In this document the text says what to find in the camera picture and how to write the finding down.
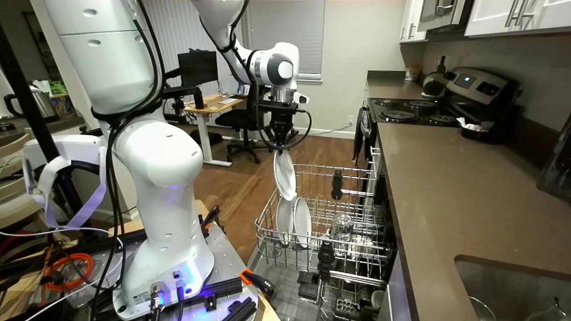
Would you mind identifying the orange coiled cable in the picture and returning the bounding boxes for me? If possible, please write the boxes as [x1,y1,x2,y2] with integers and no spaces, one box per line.
[42,251,97,294]

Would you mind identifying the thin white cable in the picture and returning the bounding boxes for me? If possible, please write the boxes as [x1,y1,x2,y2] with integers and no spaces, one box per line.
[0,224,131,321]

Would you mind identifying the black countertop appliance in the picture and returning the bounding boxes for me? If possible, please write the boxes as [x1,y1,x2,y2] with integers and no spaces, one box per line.
[538,112,571,203]

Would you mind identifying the black office chair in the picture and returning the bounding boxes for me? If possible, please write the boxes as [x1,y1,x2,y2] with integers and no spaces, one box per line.
[215,87,266,165]

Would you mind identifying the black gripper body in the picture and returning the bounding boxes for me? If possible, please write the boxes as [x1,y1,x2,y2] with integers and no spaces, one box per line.
[270,106,299,144]

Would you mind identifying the clear glass bowl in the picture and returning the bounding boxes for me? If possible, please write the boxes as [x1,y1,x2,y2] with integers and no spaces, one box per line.
[525,295,571,321]

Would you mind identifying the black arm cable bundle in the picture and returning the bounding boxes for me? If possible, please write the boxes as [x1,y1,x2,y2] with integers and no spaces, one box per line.
[95,0,168,292]

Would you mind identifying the wooden desk white legs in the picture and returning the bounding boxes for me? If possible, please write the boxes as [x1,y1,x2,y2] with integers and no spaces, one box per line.
[181,94,249,169]

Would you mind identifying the white mug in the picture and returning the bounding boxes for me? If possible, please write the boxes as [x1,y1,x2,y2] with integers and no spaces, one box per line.
[370,288,388,310]

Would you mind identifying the white box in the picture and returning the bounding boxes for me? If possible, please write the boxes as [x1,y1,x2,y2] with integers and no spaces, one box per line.
[24,131,113,174]

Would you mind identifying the stacked wooden planks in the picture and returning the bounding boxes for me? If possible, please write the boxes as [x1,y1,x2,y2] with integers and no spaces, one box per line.
[0,121,47,233]

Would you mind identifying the black kettle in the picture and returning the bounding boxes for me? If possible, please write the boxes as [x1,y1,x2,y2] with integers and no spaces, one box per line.
[420,55,457,99]

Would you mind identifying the black plastic rack fitting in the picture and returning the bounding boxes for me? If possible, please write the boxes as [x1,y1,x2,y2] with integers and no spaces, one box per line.
[331,167,347,201]
[318,238,338,278]

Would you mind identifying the black stand pole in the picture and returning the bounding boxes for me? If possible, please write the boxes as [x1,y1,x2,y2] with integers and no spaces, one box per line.
[0,24,86,215]

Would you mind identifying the pale lavender strap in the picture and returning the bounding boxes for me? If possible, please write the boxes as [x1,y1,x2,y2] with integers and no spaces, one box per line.
[24,154,111,233]

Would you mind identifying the dark over-range microwave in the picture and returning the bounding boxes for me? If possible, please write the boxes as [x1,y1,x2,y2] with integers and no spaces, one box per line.
[418,0,475,33]

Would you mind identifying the white cloth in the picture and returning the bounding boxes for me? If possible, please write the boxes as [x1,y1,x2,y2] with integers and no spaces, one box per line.
[456,115,488,131]

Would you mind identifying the black computer monitor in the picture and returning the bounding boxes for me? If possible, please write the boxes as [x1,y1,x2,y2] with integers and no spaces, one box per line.
[177,49,220,90]

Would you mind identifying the wire dishwasher rack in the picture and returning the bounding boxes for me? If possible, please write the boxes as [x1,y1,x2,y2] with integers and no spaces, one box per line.
[254,162,398,290]

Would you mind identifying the orange black screwdriver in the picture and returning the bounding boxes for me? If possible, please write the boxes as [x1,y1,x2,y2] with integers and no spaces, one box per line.
[240,267,277,297]

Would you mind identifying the clear drinking glass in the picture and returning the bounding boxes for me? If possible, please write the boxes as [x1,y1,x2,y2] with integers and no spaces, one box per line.
[332,210,382,251]

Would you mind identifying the white round plate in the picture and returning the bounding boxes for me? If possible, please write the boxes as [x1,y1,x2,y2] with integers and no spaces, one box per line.
[272,147,300,203]
[293,194,315,249]
[275,192,300,245]

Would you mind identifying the black clamp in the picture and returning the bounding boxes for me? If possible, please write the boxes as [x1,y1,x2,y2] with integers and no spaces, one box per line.
[222,295,257,321]
[199,276,245,311]

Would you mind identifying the window with white blind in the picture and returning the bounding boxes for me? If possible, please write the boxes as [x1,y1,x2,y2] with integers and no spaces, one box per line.
[247,0,327,81]

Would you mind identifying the black pan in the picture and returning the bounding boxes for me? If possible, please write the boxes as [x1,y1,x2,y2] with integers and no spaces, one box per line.
[456,113,507,144]

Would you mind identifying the narrow white wall cabinet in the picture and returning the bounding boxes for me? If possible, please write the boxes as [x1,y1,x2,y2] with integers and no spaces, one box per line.
[398,0,429,42]

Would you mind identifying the steel kitchen sink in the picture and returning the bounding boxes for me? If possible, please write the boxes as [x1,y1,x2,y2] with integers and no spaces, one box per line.
[454,254,571,321]

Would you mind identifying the dark cutlery basket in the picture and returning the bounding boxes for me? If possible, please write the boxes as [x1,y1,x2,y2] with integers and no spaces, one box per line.
[295,269,359,321]

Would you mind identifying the metal robot mounting table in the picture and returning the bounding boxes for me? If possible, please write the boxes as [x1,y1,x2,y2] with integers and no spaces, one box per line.
[77,197,266,321]

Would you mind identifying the white wall cabinet with handles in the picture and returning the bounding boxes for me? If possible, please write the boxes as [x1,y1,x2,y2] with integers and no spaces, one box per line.
[463,0,571,39]

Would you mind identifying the built-in dishwasher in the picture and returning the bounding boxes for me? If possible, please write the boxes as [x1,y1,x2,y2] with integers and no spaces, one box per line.
[247,254,400,321]

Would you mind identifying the clear tumbler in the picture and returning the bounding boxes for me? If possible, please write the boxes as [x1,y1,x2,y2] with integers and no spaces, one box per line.
[468,294,498,321]

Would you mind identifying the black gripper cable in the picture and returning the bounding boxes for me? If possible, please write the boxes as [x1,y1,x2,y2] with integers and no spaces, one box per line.
[259,106,316,151]

